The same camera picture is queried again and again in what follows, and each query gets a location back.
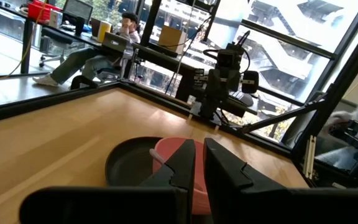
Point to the black window frame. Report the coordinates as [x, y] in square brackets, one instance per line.
[291, 39]

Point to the black round plate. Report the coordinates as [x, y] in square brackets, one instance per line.
[129, 165]

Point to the black aluminium table frame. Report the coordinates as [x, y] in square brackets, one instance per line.
[42, 99]

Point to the black cylindrical speaker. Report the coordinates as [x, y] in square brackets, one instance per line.
[79, 25]

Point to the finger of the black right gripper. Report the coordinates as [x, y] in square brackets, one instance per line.
[199, 79]
[250, 82]

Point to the cardboard box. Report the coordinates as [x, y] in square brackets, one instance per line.
[172, 39]

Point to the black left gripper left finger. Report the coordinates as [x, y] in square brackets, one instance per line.
[179, 174]

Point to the white frame strip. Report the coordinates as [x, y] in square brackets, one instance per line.
[309, 155]

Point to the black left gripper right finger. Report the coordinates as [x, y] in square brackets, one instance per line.
[225, 186]

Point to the white box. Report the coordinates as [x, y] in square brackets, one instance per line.
[55, 18]

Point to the red box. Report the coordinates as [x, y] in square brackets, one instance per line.
[40, 11]

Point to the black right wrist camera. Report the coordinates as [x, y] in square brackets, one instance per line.
[228, 59]

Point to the dark computer monitor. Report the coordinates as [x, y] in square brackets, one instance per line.
[78, 9]

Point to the black office chair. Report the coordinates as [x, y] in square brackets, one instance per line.
[54, 37]

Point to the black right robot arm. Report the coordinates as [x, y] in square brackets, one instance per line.
[211, 107]

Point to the pink bowl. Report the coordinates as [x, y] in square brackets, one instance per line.
[172, 149]

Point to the silver laptop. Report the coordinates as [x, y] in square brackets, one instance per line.
[114, 42]

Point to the yellow mug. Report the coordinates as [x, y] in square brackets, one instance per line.
[103, 31]

